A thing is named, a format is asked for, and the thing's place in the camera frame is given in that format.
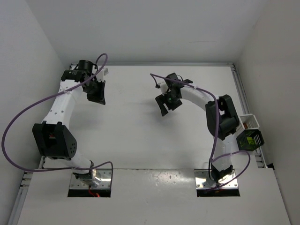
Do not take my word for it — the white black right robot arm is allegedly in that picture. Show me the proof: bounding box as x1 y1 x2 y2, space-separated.
155 73 240 182

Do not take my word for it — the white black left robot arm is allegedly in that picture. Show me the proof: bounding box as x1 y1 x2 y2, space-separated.
32 60 108 181

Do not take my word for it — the white right slotted bin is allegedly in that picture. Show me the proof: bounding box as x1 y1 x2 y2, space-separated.
236 114 260 135

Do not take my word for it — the black right slotted bin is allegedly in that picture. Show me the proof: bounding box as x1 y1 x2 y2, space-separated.
236 129 265 151

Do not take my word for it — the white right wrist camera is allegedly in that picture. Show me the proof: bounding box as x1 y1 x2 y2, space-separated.
155 82 168 92

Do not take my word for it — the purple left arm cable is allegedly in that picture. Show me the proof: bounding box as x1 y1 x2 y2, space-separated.
1 53 114 175

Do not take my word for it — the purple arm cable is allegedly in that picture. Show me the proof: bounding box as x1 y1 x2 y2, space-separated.
150 73 251 191
1 53 114 175

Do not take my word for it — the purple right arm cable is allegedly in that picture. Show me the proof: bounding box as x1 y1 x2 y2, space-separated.
150 73 251 191

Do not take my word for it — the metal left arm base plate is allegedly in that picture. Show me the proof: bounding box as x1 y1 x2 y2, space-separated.
69 169 113 190

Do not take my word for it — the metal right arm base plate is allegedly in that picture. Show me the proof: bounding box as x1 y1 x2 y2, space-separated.
194 169 239 188

